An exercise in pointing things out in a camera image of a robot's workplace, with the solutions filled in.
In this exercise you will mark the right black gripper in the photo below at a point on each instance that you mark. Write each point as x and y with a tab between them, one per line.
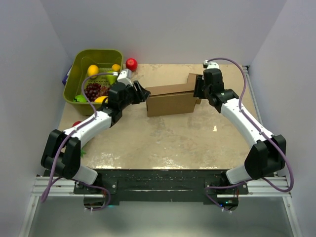
199	81

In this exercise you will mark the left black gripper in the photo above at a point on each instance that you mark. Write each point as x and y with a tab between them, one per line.
141	95

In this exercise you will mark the brown cardboard box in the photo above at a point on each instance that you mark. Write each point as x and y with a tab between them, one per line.
171	100

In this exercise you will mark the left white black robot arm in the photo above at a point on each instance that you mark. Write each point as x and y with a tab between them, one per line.
62	151

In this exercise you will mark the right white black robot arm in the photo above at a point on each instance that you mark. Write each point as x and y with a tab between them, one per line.
266	149

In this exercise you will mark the small closed cardboard box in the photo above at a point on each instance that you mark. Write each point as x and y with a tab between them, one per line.
191	79

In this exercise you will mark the red apple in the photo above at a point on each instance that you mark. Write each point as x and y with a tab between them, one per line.
131	64

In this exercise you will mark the green pear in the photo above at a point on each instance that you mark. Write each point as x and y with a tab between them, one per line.
111	77

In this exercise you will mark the small orange fruit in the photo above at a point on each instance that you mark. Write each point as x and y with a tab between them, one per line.
116	68

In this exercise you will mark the yellow mango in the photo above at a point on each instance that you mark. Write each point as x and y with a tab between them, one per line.
101	99

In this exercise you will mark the dark purple grapes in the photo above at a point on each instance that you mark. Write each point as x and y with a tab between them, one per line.
95	90

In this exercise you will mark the green plastic basket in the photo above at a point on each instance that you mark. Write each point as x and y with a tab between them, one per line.
104	59

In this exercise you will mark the yellow lemon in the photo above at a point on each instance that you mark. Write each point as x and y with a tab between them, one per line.
92	71

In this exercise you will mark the blue white booklet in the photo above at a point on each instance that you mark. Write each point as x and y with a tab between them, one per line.
66	76

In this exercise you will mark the pink dragon fruit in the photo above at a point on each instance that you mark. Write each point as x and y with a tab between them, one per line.
82	152

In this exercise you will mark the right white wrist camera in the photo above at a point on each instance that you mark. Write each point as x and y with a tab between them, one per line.
210	65

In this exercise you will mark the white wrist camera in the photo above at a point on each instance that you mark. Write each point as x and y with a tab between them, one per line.
210	65
125	77

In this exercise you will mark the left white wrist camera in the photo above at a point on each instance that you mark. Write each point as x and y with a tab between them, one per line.
125	77

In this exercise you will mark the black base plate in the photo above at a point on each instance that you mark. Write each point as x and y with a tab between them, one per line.
114	186

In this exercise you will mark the aluminium frame rail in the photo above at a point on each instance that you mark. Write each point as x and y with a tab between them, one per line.
49	184

